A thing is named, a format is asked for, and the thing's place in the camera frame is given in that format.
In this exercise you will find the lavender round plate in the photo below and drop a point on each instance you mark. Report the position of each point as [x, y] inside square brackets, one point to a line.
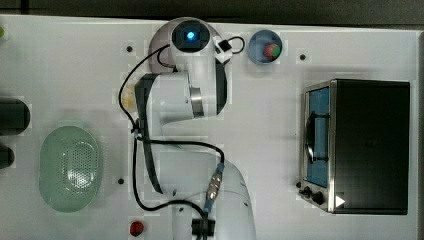
[180, 40]

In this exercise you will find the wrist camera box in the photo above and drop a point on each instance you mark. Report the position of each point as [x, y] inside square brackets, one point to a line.
[223, 51]

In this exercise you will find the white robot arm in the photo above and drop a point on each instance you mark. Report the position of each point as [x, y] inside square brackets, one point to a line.
[207, 193]

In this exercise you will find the green perforated colander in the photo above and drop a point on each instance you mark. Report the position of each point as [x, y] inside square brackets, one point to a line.
[69, 169]

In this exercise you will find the black toaster oven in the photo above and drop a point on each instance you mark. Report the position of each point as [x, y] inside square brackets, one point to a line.
[355, 146]

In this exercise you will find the red green toy fruit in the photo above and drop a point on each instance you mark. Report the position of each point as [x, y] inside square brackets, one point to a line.
[272, 51]

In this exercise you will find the peeled toy banana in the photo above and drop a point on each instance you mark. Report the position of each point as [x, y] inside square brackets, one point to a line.
[128, 98]

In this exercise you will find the black cylinder object lower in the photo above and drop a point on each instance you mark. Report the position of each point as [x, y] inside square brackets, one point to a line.
[7, 157]

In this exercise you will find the red toy tomato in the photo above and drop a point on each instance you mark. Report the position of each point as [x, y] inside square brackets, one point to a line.
[136, 228]

